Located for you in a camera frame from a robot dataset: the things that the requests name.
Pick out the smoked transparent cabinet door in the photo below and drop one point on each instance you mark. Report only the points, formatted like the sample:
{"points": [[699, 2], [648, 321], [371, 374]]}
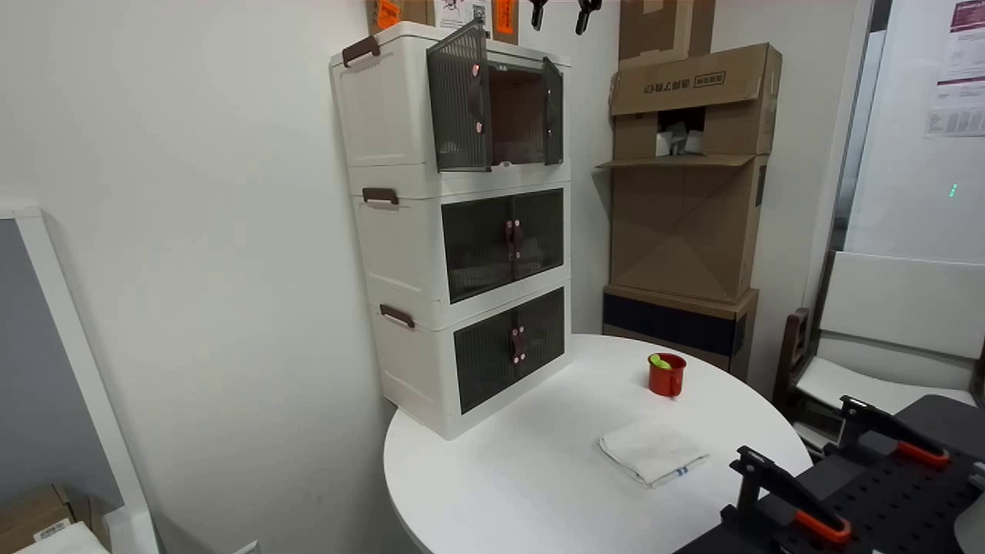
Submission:
{"points": [[544, 326], [471, 250], [483, 357], [540, 232], [551, 113], [456, 102]]}

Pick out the orange item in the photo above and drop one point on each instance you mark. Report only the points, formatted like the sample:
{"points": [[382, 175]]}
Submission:
{"points": [[385, 12], [505, 20]]}

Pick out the white label card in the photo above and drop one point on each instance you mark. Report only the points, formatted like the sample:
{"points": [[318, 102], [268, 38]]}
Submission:
{"points": [[459, 11]]}

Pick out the tall plain cardboard box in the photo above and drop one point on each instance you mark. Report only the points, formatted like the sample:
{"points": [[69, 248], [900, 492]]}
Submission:
{"points": [[665, 24]]}

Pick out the white three-tier storage cabinet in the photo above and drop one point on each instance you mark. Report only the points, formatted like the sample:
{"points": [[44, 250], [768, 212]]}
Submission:
{"points": [[396, 113]]}

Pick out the green item in cup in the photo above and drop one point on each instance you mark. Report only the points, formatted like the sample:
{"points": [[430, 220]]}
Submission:
{"points": [[658, 361]]}

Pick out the red plastic cup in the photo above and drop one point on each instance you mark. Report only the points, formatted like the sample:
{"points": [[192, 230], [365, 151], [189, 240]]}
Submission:
{"points": [[665, 383]]}

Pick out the brown wooden piece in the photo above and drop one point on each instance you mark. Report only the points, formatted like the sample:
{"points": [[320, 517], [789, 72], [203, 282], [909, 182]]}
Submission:
{"points": [[791, 354]]}

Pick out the white flat panel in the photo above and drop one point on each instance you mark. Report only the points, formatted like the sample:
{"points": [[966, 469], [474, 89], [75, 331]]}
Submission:
{"points": [[902, 301]]}

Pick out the white folded cloth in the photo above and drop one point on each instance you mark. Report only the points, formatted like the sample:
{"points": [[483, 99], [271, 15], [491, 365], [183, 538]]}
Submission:
{"points": [[651, 450]]}

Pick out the black perforated base board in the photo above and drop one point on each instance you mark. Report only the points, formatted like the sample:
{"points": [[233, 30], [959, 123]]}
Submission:
{"points": [[902, 509]]}

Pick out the white paper sheets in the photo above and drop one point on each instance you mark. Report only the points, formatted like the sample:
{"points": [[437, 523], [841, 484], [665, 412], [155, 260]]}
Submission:
{"points": [[67, 538]]}

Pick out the shallow cardboard tray box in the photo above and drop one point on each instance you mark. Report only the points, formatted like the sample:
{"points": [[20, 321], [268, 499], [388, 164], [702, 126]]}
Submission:
{"points": [[32, 517]]}

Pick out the wall poster with text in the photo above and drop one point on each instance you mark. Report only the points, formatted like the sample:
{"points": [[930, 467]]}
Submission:
{"points": [[959, 63]]}

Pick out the grey partition white frame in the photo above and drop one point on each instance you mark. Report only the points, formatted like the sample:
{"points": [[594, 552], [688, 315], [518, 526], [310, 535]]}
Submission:
{"points": [[50, 349]]}

